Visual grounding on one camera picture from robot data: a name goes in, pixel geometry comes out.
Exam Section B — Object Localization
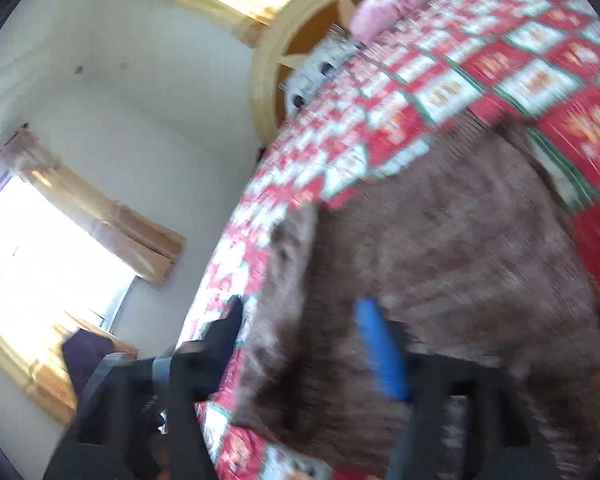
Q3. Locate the grey patterned pillow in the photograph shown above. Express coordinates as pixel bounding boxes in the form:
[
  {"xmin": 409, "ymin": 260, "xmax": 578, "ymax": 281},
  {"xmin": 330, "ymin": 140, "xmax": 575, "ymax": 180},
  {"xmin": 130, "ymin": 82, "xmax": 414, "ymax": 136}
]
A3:
[{"xmin": 281, "ymin": 24, "xmax": 365, "ymax": 114}]

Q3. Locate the brown knitted sweater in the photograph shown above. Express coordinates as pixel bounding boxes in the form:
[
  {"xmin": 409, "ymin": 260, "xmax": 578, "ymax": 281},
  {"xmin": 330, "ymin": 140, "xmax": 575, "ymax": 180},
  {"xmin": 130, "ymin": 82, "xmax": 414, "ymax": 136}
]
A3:
[{"xmin": 250, "ymin": 115, "xmax": 600, "ymax": 479}]

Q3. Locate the side window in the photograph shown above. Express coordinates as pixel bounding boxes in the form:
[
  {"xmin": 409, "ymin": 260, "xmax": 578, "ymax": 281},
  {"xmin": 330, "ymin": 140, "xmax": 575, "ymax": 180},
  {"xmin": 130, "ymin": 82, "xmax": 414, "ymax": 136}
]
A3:
[{"xmin": 0, "ymin": 175, "xmax": 137, "ymax": 343}]

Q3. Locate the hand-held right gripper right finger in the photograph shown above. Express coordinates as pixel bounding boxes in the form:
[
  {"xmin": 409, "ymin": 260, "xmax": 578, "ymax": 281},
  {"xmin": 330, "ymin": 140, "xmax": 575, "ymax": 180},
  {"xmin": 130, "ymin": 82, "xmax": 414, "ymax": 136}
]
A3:
[{"xmin": 354, "ymin": 298, "xmax": 600, "ymax": 480}]

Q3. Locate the dark cloth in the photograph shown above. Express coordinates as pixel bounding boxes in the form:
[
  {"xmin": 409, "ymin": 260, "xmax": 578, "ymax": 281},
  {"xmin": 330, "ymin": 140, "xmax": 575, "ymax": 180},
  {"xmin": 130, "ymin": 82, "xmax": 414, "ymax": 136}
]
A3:
[{"xmin": 61, "ymin": 329, "xmax": 117, "ymax": 397}]

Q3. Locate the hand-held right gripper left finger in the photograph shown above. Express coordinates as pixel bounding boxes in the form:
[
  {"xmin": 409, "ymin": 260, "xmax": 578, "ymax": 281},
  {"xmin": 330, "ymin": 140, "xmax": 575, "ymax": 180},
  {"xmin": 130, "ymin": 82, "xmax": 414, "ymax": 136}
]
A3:
[{"xmin": 45, "ymin": 297, "xmax": 247, "ymax": 480}]

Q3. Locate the cream wooden bed headboard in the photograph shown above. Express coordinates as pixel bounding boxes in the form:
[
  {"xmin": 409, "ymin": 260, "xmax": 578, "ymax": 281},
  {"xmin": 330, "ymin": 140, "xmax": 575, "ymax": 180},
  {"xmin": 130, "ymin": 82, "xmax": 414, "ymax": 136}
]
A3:
[{"xmin": 249, "ymin": 0, "xmax": 413, "ymax": 147}]

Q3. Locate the red green printed blanket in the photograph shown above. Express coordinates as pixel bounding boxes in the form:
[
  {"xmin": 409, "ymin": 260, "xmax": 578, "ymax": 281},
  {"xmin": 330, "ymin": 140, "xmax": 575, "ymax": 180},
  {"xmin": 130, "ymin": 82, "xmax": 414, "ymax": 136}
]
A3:
[{"xmin": 180, "ymin": 0, "xmax": 600, "ymax": 480}]

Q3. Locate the pink pillow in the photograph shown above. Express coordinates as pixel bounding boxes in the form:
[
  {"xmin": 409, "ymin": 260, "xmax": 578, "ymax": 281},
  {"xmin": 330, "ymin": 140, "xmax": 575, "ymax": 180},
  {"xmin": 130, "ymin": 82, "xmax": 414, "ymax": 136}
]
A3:
[{"xmin": 349, "ymin": 0, "xmax": 444, "ymax": 46}]

